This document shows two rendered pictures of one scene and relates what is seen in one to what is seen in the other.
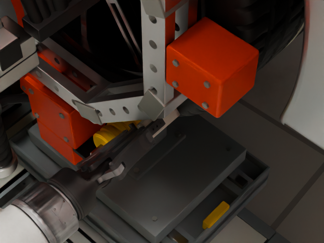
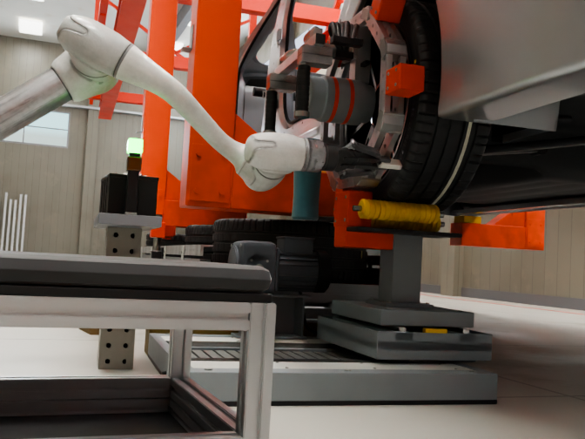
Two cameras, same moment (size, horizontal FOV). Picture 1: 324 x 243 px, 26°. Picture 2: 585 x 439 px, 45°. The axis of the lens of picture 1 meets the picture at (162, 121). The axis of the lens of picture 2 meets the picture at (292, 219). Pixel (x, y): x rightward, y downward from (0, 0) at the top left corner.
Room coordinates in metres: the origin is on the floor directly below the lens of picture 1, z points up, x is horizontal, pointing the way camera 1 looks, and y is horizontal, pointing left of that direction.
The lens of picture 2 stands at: (-1.21, -0.78, 0.35)
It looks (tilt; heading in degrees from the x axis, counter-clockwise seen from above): 3 degrees up; 30
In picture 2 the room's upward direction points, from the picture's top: 3 degrees clockwise
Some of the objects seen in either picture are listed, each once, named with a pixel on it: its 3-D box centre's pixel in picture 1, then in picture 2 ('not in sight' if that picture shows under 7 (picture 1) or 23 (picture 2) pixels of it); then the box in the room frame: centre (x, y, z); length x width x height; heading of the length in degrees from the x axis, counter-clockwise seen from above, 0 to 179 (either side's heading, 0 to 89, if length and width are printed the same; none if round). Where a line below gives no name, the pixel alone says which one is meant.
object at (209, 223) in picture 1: (137, 162); (397, 335); (0.91, 0.06, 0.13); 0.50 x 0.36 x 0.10; 47
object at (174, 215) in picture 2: not in sight; (205, 201); (2.42, 1.99, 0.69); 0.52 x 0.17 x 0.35; 137
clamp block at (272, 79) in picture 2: not in sight; (281, 83); (0.76, 0.44, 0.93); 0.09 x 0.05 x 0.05; 137
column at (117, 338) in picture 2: not in sight; (119, 297); (0.42, 0.76, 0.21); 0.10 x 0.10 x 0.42; 47
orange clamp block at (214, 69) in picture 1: (210, 67); (404, 80); (0.58, -0.06, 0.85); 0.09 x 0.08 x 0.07; 47
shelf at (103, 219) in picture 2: not in sight; (124, 222); (0.40, 0.74, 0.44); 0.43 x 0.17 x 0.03; 47
